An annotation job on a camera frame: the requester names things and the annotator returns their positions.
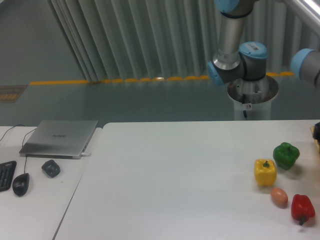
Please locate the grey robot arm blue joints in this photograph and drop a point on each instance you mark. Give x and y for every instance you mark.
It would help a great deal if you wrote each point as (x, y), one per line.
(234, 60)

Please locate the red bell pepper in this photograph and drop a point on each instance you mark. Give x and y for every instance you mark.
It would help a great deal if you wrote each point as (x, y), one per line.
(302, 208)

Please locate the brown egg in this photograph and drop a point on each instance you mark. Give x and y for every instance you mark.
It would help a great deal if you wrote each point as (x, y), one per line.
(279, 197)

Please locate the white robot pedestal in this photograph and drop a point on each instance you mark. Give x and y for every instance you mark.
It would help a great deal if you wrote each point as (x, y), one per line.
(252, 100)

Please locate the silver laptop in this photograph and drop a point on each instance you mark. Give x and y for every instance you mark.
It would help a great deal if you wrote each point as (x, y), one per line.
(62, 139)

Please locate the yellow bell pepper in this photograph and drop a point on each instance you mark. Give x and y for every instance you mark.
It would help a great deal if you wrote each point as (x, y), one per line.
(265, 172)

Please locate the white usb plug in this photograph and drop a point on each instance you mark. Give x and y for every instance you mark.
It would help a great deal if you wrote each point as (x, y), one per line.
(85, 154)

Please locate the green bell pepper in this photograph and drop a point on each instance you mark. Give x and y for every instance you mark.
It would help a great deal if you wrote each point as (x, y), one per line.
(285, 155)

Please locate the black keyboard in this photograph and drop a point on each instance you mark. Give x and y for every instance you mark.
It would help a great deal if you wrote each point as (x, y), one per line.
(7, 170)

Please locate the black computer mouse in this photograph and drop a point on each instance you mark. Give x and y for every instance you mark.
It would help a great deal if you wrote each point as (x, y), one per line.
(20, 184)

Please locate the small black plastic holder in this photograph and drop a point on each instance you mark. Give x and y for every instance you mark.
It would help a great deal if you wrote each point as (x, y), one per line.
(51, 168)

